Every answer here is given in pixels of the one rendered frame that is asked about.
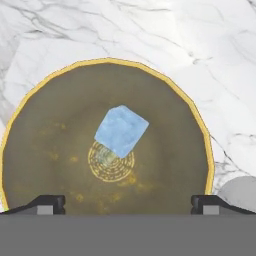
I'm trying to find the olive bowl with yellow rim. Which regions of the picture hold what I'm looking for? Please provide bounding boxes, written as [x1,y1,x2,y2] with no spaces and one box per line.
[0,57,216,216]

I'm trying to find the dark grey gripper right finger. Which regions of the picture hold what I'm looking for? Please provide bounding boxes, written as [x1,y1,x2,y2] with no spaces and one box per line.
[190,194,255,216]

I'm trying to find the light blue ice cube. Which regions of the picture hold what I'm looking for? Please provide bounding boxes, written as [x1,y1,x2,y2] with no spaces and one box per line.
[94,104,150,159]

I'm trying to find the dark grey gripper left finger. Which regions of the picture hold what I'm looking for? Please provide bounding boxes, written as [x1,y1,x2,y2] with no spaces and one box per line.
[5,194,66,216]

